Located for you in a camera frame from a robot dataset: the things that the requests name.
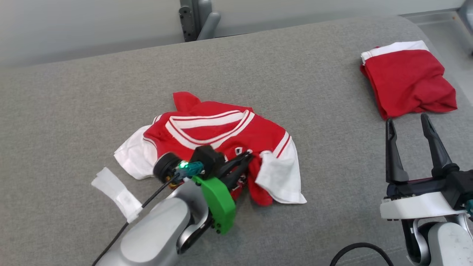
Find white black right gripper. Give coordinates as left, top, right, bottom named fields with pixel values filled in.
left=380, top=113, right=468, bottom=221

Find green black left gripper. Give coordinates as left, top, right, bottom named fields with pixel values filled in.
left=153, top=151, right=254, bottom=235

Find red Bulls jersey white sleeves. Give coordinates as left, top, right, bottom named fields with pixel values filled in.
left=113, top=91, right=307, bottom=207

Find red shorts with white stripe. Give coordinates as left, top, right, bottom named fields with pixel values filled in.
left=360, top=40, right=458, bottom=121

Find white tape strip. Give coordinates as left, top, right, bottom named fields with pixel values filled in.
left=91, top=167, right=143, bottom=224

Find grey rounded tube foot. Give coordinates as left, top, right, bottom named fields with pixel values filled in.
left=197, top=11, right=221, bottom=41

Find grey fabric sofa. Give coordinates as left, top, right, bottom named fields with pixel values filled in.
left=0, top=15, right=473, bottom=266

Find teal left camera connector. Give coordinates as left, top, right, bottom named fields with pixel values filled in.
left=174, top=161, right=205, bottom=183

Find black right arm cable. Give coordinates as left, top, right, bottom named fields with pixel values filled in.
left=330, top=242, right=394, bottom=266

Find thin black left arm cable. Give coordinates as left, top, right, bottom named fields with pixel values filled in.
left=91, top=174, right=181, bottom=266

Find dark grey post bracket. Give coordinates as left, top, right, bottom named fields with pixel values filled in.
left=179, top=6, right=198, bottom=42

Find grey metal post bracket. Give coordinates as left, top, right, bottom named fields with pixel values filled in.
left=179, top=0, right=213, bottom=42

